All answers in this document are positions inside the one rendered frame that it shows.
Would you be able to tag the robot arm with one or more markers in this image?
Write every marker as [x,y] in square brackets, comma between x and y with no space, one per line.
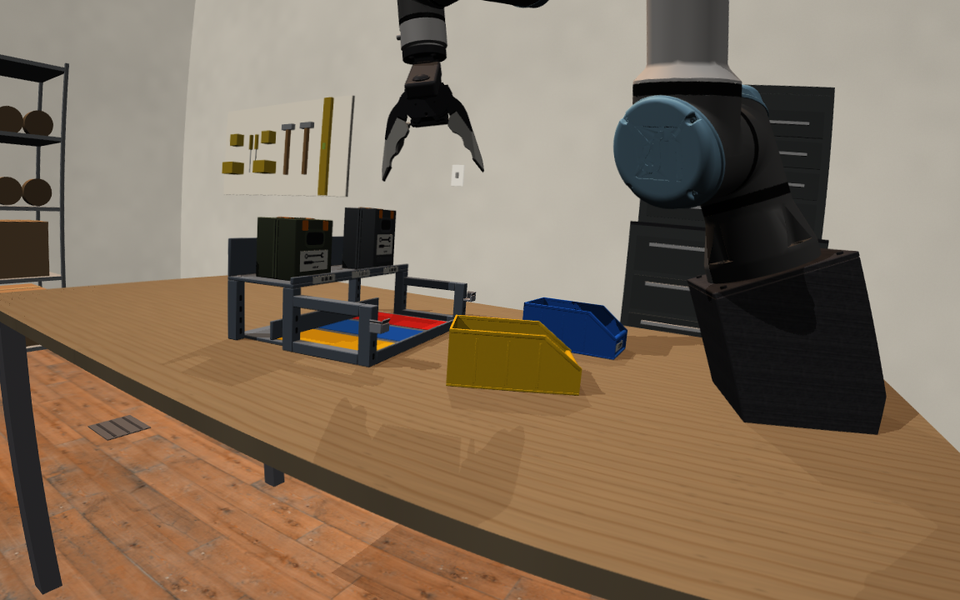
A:
[685,141]

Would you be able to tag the blue bin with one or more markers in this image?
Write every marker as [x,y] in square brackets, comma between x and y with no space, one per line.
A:
[587,329]

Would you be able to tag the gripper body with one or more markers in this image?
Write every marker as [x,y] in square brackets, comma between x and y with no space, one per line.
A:
[427,112]

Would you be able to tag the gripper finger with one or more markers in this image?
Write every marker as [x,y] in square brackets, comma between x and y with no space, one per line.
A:
[397,129]
[459,123]

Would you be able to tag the yellow bin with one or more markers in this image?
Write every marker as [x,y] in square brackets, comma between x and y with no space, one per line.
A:
[509,355]

